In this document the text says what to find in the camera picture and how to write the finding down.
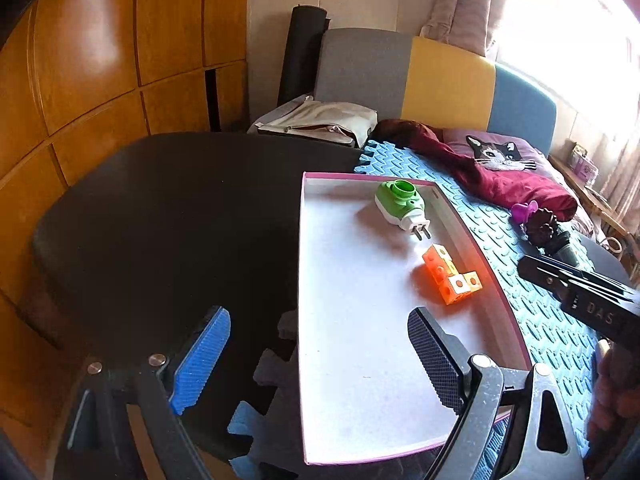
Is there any maroon cloth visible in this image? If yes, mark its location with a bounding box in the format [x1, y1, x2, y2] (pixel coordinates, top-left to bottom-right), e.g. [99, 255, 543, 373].
[374, 118, 581, 221]

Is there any blue foam mat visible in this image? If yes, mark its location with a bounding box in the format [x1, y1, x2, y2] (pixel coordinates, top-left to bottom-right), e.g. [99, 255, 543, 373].
[227, 140, 613, 480]

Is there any wooden bedside shelf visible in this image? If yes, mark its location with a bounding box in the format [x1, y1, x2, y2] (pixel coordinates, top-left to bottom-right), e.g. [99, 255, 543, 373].
[547, 152, 640, 261]

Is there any lilac bed sheet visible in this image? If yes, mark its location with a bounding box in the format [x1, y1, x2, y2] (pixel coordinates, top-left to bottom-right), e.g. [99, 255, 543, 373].
[570, 207, 597, 240]

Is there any beige cloth bag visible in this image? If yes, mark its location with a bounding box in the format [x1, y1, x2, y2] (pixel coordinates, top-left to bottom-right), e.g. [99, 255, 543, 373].
[248, 95, 378, 150]

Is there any wooden wardrobe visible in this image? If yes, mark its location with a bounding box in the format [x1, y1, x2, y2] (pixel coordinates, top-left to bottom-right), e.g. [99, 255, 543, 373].
[0, 0, 251, 441]

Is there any black rolled mat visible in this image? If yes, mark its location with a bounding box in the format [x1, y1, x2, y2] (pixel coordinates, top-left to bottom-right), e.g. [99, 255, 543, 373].
[277, 5, 331, 108]

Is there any window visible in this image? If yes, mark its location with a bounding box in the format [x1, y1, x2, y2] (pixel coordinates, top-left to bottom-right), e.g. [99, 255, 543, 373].
[500, 0, 640, 126]

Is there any cat print pillow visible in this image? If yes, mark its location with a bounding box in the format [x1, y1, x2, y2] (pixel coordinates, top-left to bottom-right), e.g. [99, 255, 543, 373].
[442, 127, 553, 173]

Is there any grey cylindrical container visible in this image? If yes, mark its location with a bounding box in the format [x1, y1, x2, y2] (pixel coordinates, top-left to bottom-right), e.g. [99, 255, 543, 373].
[547, 227, 583, 267]

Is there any small pink box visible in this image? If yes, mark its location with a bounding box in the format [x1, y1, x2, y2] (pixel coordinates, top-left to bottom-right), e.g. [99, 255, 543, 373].
[565, 142, 598, 181]

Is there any green plug-in repellent heater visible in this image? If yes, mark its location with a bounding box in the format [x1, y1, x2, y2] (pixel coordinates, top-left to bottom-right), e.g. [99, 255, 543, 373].
[374, 179, 432, 244]

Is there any light curtain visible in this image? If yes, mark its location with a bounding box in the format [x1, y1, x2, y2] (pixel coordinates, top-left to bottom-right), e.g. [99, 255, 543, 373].
[419, 0, 516, 58]

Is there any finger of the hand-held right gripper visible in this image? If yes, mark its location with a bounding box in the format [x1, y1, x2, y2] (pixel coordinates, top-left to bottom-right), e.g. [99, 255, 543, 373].
[517, 256, 571, 295]
[542, 256, 636, 298]

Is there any grey yellow blue headboard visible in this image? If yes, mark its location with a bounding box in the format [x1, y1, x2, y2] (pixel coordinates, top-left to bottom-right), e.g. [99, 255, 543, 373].
[312, 27, 558, 156]

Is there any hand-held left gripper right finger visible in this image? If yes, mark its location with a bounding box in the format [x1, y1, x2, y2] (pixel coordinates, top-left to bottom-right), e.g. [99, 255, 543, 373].
[406, 306, 586, 480]

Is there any purple plastic toy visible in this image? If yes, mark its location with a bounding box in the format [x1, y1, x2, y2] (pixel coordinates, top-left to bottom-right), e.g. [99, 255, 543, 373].
[510, 200, 540, 224]

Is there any pink cardboard tray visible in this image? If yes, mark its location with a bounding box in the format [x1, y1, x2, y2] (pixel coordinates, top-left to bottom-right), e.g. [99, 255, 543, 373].
[298, 171, 533, 467]

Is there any orange building block toy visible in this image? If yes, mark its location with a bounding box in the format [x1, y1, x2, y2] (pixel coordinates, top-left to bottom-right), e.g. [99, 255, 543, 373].
[421, 243, 485, 306]

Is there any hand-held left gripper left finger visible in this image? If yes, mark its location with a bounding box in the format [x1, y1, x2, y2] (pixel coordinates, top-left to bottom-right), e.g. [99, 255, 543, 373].
[55, 305, 233, 480]

